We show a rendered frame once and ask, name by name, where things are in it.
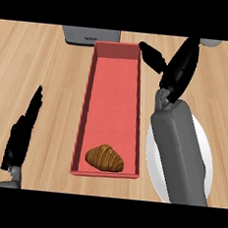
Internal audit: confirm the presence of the white round plate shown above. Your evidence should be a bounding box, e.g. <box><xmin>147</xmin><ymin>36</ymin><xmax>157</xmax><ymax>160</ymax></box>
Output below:
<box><xmin>140</xmin><ymin>109</ymin><xmax>219</xmax><ymax>208</ymax></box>

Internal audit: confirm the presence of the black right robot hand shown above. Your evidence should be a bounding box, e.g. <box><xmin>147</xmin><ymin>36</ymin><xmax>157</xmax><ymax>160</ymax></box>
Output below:
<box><xmin>133</xmin><ymin>32</ymin><xmax>202</xmax><ymax>106</ymax></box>

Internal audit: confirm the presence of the red rectangular box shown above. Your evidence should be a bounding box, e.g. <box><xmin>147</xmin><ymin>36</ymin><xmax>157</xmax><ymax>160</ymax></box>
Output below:
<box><xmin>69</xmin><ymin>38</ymin><xmax>153</xmax><ymax>183</ymax></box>

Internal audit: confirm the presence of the pale grey round object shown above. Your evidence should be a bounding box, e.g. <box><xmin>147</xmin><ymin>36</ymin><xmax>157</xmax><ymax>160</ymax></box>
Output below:
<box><xmin>199</xmin><ymin>38</ymin><xmax>223</xmax><ymax>49</ymax></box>

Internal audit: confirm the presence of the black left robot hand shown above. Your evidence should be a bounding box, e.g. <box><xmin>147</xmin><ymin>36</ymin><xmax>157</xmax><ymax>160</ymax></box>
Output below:
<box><xmin>0</xmin><ymin>83</ymin><xmax>44</xmax><ymax>175</ymax></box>

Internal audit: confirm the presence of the grey appliance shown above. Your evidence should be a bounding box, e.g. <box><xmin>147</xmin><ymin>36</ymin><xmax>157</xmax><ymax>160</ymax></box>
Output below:
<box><xmin>60</xmin><ymin>26</ymin><xmax>122</xmax><ymax>50</ymax></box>

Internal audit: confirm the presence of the brown croissant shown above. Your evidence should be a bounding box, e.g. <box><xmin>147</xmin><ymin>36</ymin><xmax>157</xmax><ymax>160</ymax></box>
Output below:
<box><xmin>83</xmin><ymin>142</ymin><xmax>127</xmax><ymax>174</ymax></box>

